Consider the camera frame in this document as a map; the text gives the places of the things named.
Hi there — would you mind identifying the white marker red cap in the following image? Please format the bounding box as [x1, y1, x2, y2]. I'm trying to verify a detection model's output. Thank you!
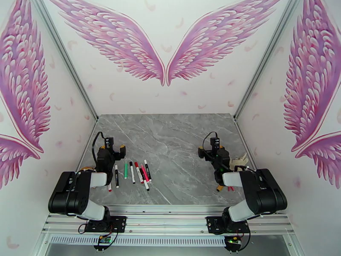
[134, 162, 142, 184]

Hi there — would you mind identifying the light wooden toy piece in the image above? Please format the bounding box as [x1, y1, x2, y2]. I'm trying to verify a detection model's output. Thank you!
[230, 153, 250, 172]

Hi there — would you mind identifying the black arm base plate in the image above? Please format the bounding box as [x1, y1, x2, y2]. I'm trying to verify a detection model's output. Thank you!
[206, 215, 251, 235]
[84, 215, 127, 233]

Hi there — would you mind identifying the aluminium rail frame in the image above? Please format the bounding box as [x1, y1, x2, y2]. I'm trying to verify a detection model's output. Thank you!
[41, 205, 296, 236]

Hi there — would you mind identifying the white slotted cable duct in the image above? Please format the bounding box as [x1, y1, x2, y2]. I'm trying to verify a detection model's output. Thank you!
[49, 235, 227, 247]

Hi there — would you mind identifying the aluminium frame post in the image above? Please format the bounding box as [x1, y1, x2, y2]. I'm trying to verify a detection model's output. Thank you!
[234, 0, 311, 122]
[29, 0, 99, 122]

